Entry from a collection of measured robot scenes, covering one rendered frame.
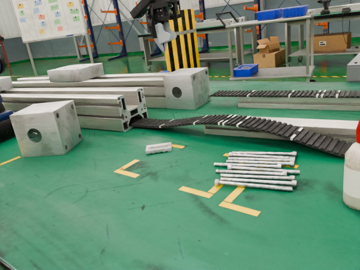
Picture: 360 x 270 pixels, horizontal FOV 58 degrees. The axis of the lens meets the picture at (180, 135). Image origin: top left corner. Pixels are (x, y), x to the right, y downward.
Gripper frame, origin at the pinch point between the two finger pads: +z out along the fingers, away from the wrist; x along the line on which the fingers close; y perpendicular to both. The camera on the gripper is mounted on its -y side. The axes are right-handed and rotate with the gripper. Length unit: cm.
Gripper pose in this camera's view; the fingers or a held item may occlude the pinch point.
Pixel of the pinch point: (161, 47)
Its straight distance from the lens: 111.0
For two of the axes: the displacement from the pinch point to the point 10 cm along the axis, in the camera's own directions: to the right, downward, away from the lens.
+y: 8.4, 0.7, -5.3
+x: 5.2, -3.6, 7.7
